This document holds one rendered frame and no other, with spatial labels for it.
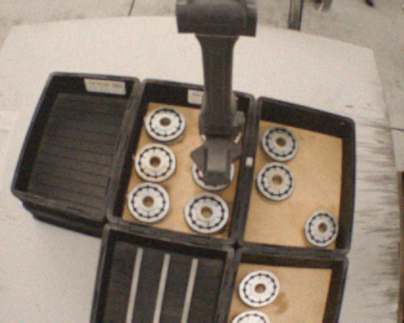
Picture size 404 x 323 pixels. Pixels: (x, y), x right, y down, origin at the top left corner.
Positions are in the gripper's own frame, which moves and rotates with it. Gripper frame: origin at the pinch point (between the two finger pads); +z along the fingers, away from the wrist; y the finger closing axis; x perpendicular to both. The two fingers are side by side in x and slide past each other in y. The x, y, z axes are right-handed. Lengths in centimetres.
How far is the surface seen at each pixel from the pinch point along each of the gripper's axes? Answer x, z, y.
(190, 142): 10.3, 4.6, 0.6
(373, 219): -39, 17, 38
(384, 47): 35, 92, 180
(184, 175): 3.8, 4.4, -5.8
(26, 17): 194, 91, -17
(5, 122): 61, 18, -47
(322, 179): -18.0, 4.6, 24.3
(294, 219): -22.0, 4.2, 10.4
